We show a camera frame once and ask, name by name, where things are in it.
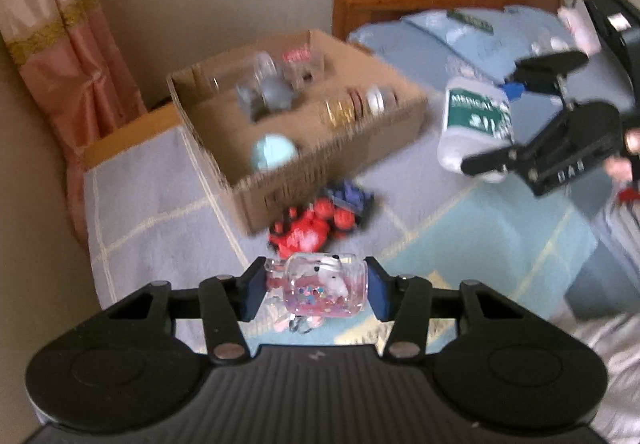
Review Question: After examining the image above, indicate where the red toy train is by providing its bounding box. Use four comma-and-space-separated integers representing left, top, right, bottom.
267, 198, 358, 259

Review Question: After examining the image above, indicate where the green patterned hair clip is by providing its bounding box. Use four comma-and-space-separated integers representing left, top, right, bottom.
446, 9, 496, 36

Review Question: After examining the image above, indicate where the white bottle with green label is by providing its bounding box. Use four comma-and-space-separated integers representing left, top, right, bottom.
436, 77, 516, 184

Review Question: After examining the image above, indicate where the person's right hand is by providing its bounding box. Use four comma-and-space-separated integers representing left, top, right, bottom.
602, 127, 640, 185

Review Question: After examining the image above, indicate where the mint round case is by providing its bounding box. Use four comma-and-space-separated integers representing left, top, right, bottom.
250, 134, 299, 172

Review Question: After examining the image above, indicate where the blue floral pillow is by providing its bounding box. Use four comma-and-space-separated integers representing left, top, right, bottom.
405, 7, 571, 85

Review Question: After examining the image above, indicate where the grey rubber animal toy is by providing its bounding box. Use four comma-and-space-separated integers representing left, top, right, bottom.
235, 74, 297, 123

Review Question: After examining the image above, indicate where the pale plush toy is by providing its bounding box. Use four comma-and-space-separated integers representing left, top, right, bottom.
532, 7, 601, 58

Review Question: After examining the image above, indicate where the cardboard box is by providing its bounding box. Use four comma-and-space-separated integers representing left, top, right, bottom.
166, 28, 431, 236

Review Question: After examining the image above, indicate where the clear bottle of golden capsules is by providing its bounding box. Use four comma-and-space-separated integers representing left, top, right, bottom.
320, 84, 399, 130

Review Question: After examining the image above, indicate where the clear rounded plastic case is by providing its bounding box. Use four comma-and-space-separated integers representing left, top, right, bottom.
280, 44, 326, 85

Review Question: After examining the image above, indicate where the pink curtain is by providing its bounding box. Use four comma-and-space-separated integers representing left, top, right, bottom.
0, 0, 148, 245

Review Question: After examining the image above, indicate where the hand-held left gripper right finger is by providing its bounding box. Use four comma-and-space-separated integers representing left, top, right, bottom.
364, 255, 531, 360

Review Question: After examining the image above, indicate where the blue toy block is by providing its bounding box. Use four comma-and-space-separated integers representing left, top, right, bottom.
325, 179, 376, 230

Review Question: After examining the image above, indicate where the white cloth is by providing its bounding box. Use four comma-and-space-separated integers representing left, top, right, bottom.
550, 309, 640, 444

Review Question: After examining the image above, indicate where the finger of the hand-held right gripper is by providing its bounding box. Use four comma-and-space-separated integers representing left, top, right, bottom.
460, 143, 532, 178
501, 50, 589, 98

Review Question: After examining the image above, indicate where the clear plastic jar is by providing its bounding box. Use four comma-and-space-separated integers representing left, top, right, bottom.
210, 52, 279, 95

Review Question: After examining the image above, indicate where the blue floral bed sheet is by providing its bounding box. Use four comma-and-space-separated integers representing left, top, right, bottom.
347, 19, 640, 325

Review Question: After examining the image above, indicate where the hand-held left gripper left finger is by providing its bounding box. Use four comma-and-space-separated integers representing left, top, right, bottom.
102, 257, 268, 365

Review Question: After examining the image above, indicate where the pink transparent glitter keychain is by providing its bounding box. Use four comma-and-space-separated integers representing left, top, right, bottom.
264, 251, 370, 335

